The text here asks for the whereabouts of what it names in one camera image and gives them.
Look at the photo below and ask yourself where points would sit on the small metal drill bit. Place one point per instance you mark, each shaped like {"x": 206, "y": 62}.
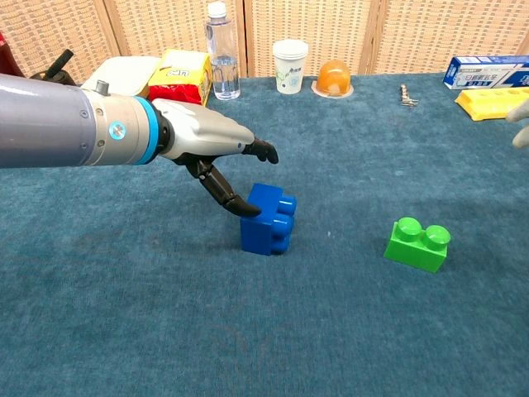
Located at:
{"x": 407, "y": 99}

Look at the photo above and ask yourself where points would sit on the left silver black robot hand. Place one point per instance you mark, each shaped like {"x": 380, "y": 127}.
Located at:
{"x": 202, "y": 128}

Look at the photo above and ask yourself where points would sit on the woven folding screen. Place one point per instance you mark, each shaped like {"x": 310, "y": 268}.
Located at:
{"x": 330, "y": 25}

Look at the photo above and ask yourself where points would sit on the blue toothpaste box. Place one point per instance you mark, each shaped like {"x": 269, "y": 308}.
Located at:
{"x": 483, "y": 74}

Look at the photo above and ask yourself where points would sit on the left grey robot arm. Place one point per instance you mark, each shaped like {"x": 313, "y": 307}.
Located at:
{"x": 53, "y": 124}

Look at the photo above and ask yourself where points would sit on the blue table cloth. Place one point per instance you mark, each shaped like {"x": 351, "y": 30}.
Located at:
{"x": 165, "y": 310}

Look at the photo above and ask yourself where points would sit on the yellow plastic tray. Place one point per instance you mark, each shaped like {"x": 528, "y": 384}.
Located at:
{"x": 492, "y": 103}

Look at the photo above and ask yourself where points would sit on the white paper cup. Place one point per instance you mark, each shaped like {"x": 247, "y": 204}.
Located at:
{"x": 290, "y": 68}

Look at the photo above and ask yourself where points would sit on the green toy block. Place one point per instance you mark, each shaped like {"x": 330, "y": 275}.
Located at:
{"x": 413, "y": 248}

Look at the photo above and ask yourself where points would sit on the yellow red snack bag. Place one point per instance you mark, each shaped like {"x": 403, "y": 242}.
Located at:
{"x": 182, "y": 76}

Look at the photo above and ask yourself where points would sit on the white lunch box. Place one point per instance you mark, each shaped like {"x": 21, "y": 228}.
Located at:
{"x": 120, "y": 76}

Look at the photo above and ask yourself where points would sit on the clear water bottle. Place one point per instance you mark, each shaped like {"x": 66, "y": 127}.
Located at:
{"x": 223, "y": 62}

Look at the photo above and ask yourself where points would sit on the orange jelly cup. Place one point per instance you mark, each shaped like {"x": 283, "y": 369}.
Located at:
{"x": 334, "y": 78}

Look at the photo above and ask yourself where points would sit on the blue toy block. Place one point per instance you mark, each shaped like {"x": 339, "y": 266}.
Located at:
{"x": 264, "y": 225}

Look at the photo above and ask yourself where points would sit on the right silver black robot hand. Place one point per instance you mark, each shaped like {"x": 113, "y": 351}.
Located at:
{"x": 524, "y": 132}

